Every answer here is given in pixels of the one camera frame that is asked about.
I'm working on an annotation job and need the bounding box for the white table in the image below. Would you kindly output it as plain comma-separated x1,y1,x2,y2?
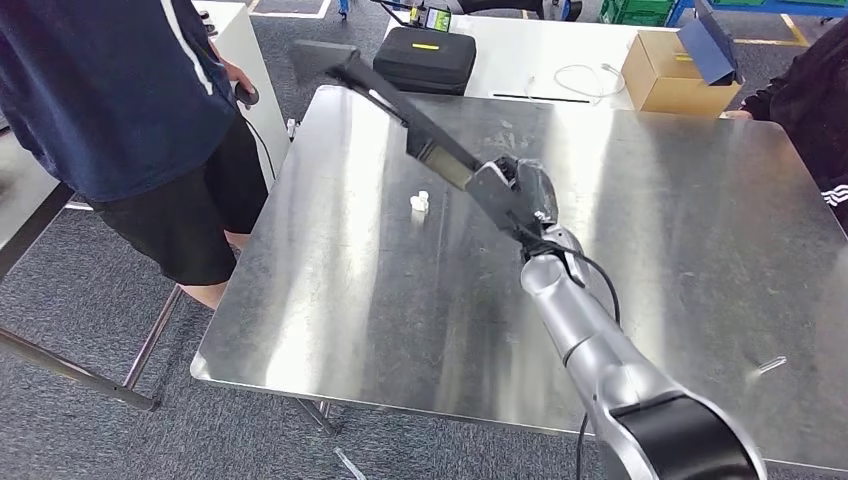
384,13,730,113

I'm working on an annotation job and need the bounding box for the black controller cable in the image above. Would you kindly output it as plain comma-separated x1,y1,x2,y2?
241,105,278,181

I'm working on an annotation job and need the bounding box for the person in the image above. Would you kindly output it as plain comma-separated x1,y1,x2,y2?
0,0,270,311
725,16,848,233

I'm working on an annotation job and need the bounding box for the person's left hand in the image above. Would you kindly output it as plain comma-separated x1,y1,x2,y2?
215,56,258,94

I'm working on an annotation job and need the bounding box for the black carrying case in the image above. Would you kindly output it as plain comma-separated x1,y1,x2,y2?
372,26,478,96

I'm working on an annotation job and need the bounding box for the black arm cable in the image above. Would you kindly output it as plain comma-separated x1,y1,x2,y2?
516,225,624,480

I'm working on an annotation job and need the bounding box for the black plastic plate part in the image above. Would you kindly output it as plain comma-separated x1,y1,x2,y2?
290,39,484,193

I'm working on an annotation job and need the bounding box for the green plastic crate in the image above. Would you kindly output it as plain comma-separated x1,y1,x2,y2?
599,0,677,28

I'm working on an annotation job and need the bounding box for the white thin cable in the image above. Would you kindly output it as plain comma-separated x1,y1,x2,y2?
553,62,627,100

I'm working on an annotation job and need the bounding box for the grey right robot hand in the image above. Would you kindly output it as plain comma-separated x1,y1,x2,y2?
495,156,561,231

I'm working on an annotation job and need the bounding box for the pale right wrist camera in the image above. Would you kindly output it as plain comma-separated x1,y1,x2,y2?
463,162,535,243

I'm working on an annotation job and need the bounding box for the stainless steel workbench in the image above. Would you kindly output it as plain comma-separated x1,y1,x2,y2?
190,84,848,473

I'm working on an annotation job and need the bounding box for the blue folder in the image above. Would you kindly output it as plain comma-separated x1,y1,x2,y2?
676,0,745,87

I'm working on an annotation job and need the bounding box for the black device with screen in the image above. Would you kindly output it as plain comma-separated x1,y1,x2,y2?
405,3,454,34

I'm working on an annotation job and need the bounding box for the stainless steel table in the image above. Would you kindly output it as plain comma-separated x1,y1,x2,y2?
0,125,183,413

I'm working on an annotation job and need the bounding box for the white cabinet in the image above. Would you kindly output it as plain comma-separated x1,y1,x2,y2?
192,0,291,192

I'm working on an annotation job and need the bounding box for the cardboard box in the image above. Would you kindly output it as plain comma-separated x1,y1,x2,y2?
621,29,742,119

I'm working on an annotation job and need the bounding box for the black flat bar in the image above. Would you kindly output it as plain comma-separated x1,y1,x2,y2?
493,92,591,105

